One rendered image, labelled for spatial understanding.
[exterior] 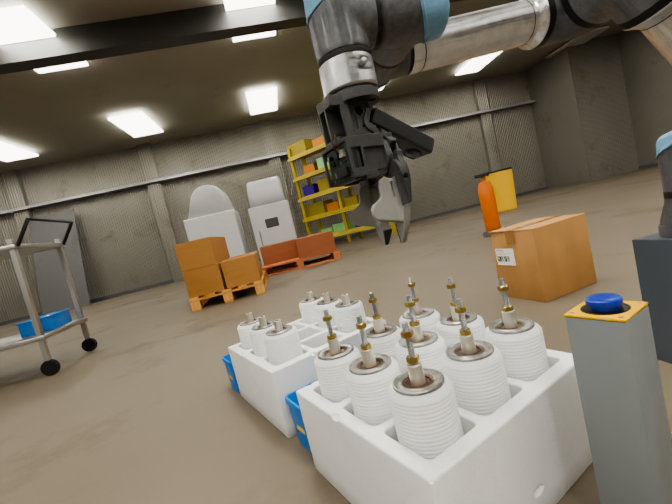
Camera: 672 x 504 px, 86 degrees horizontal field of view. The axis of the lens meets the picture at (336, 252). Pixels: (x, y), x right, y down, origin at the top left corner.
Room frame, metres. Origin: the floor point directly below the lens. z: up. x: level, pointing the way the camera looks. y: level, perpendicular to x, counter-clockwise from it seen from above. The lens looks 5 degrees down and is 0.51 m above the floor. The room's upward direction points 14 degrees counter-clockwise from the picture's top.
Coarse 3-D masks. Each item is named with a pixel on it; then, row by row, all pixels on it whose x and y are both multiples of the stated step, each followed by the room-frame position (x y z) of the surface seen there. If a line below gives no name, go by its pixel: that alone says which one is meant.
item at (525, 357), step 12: (492, 336) 0.61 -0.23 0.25; (504, 336) 0.59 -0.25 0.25; (516, 336) 0.58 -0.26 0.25; (528, 336) 0.58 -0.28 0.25; (540, 336) 0.59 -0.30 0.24; (504, 348) 0.59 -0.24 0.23; (516, 348) 0.58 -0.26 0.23; (528, 348) 0.58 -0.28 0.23; (540, 348) 0.58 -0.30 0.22; (504, 360) 0.60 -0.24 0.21; (516, 360) 0.58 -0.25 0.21; (528, 360) 0.58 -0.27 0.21; (540, 360) 0.58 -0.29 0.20; (516, 372) 0.59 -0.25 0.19; (528, 372) 0.58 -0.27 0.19; (540, 372) 0.58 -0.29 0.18
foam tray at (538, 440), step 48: (528, 384) 0.55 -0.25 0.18; (576, 384) 0.58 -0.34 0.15; (336, 432) 0.60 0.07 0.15; (384, 432) 0.52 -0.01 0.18; (480, 432) 0.47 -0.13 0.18; (528, 432) 0.50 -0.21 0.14; (576, 432) 0.56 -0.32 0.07; (336, 480) 0.65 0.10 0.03; (384, 480) 0.49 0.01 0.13; (432, 480) 0.40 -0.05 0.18; (480, 480) 0.44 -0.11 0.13; (528, 480) 0.49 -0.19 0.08; (576, 480) 0.55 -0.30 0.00
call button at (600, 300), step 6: (594, 294) 0.47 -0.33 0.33; (600, 294) 0.47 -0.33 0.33; (606, 294) 0.46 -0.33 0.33; (612, 294) 0.46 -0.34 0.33; (588, 300) 0.46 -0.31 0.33; (594, 300) 0.45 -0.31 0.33; (600, 300) 0.45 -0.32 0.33; (606, 300) 0.44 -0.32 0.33; (612, 300) 0.44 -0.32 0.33; (618, 300) 0.44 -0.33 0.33; (594, 306) 0.45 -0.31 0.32; (600, 306) 0.44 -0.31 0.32; (606, 306) 0.44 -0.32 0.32; (612, 306) 0.44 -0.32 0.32; (618, 306) 0.44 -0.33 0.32
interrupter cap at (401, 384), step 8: (424, 368) 0.54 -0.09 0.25; (400, 376) 0.53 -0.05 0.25; (408, 376) 0.53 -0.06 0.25; (432, 376) 0.51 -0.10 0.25; (440, 376) 0.50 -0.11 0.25; (392, 384) 0.51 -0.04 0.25; (400, 384) 0.51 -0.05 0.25; (408, 384) 0.51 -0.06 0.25; (424, 384) 0.50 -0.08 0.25; (432, 384) 0.48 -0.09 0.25; (440, 384) 0.48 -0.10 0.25; (400, 392) 0.48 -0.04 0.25; (408, 392) 0.48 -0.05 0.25; (416, 392) 0.47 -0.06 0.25; (424, 392) 0.47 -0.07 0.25
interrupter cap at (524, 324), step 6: (516, 318) 0.65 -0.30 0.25; (522, 318) 0.64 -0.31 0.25; (492, 324) 0.65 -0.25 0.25; (498, 324) 0.64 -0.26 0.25; (522, 324) 0.62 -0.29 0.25; (528, 324) 0.61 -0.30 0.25; (534, 324) 0.61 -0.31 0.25; (492, 330) 0.62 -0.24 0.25; (498, 330) 0.62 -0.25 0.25; (504, 330) 0.61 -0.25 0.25; (510, 330) 0.60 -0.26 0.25; (516, 330) 0.60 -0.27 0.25; (522, 330) 0.59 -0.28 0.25; (528, 330) 0.59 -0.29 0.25
